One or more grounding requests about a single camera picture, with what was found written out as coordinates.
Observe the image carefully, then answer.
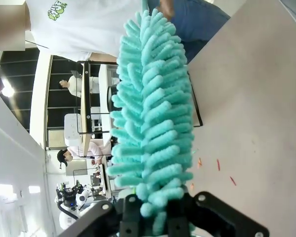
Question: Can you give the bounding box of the seated person pink shirt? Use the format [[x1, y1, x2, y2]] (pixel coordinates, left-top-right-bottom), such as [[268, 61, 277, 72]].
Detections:
[[57, 140, 113, 169]]

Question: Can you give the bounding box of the white printed t-shirt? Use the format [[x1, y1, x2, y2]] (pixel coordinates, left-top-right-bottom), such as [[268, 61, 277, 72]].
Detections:
[[26, 0, 161, 58]]

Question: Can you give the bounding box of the person's right forearm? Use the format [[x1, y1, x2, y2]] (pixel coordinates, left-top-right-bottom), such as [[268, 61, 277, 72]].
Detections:
[[89, 51, 119, 63]]

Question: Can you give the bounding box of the background computer monitor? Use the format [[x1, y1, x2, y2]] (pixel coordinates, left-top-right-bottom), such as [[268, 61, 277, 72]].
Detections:
[[100, 163, 112, 198]]

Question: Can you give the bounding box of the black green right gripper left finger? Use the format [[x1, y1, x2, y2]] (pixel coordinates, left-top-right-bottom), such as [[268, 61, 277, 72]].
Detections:
[[56, 194, 146, 237]]

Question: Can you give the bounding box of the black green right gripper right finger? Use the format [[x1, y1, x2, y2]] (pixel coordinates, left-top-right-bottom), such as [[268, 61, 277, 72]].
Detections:
[[166, 191, 270, 237]]

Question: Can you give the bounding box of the teal chenille duster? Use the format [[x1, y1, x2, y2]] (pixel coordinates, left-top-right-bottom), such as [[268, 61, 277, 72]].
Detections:
[[107, 0, 200, 237]]

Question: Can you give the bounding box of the round ceiling light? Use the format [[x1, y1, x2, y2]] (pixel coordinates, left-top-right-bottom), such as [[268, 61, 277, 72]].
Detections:
[[0, 78, 16, 98]]

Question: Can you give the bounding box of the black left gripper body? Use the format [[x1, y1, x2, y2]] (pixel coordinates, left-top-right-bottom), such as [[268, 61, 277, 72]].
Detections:
[[56, 183, 76, 207]]

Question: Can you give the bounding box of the white box appliance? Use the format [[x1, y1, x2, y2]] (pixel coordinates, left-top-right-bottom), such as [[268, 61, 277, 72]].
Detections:
[[64, 113, 84, 147]]

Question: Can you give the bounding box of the person's head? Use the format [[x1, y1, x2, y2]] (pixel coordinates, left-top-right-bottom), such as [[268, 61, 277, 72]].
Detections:
[[0, 4, 32, 51]]

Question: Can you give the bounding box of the person's left hand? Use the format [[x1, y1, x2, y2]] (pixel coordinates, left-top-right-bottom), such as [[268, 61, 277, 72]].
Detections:
[[159, 0, 175, 19]]

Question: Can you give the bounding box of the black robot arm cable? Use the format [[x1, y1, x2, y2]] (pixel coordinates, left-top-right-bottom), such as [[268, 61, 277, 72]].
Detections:
[[56, 201, 79, 220]]

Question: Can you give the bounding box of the background person white shirt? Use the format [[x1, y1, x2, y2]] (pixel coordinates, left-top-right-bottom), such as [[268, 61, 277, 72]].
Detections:
[[59, 75, 101, 98]]

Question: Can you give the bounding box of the thin black neck cord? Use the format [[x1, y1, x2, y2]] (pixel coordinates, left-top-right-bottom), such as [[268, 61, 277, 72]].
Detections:
[[24, 39, 50, 49]]

